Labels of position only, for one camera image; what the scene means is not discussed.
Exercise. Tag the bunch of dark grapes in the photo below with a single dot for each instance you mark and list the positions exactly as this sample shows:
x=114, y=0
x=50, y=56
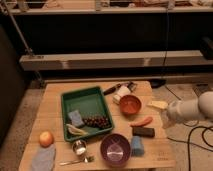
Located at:
x=100, y=122

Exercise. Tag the blue sponge on table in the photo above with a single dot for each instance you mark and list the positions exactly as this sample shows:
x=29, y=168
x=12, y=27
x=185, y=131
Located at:
x=137, y=148

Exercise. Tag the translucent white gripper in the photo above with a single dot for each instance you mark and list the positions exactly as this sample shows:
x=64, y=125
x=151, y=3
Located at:
x=167, y=114

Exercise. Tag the blue sponge in tray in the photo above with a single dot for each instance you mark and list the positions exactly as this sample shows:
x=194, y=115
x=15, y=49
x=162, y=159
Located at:
x=76, y=118

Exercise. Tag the orange apple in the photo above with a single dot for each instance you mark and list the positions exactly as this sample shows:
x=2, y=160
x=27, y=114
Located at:
x=46, y=139

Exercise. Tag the white cylindrical bottle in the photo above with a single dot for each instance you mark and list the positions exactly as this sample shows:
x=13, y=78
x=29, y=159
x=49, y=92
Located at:
x=123, y=90

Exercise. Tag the small metal cup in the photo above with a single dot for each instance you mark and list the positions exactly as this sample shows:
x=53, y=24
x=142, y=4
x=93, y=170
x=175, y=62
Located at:
x=79, y=147

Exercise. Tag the yellow banana toy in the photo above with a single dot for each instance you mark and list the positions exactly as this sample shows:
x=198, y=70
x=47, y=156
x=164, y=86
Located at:
x=75, y=131

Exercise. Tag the metal shelf rack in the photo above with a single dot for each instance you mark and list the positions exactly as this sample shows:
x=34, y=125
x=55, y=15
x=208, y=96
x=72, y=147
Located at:
x=155, y=43

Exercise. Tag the orange bowl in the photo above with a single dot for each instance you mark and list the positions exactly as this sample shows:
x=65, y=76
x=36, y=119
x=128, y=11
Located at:
x=130, y=105

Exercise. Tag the orange carrot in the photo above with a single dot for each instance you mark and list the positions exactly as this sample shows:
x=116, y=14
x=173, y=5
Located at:
x=142, y=122

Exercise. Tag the knife with dark handle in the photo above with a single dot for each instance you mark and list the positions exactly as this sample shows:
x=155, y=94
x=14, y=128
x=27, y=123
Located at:
x=130, y=85

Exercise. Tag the green plastic tray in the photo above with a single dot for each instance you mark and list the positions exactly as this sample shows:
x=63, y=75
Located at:
x=89, y=102

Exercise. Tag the grey cloth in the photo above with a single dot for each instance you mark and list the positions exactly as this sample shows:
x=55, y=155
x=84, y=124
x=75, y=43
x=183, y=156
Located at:
x=44, y=159

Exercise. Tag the purple bowl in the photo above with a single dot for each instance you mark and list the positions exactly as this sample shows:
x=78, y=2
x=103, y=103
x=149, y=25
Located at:
x=115, y=150

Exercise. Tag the black rectangular block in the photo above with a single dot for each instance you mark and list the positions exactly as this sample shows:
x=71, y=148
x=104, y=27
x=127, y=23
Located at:
x=143, y=131

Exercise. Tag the wooden table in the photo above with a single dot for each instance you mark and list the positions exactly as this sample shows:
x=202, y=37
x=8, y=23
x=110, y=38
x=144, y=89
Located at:
x=158, y=153

